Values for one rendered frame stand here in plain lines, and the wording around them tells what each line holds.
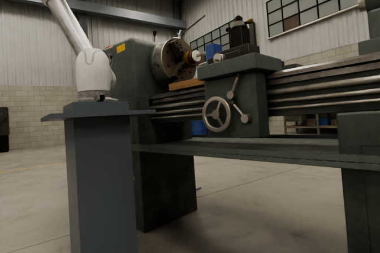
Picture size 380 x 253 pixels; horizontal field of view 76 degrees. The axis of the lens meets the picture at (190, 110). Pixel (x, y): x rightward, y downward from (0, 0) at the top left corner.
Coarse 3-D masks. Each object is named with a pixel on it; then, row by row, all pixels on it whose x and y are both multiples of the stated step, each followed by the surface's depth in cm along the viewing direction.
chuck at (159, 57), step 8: (168, 40) 157; (160, 48) 155; (168, 48) 156; (184, 48) 167; (160, 56) 153; (168, 56) 156; (160, 64) 153; (168, 64) 156; (160, 72) 156; (168, 72) 155; (184, 72) 165; (192, 72) 171; (168, 80) 159; (176, 80) 160; (184, 80) 165
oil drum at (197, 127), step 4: (200, 120) 804; (192, 124) 806; (196, 124) 802; (200, 124) 804; (204, 124) 815; (192, 128) 806; (196, 128) 801; (200, 128) 803; (204, 128) 813; (192, 132) 806; (196, 132) 801; (200, 132) 802; (204, 132) 811
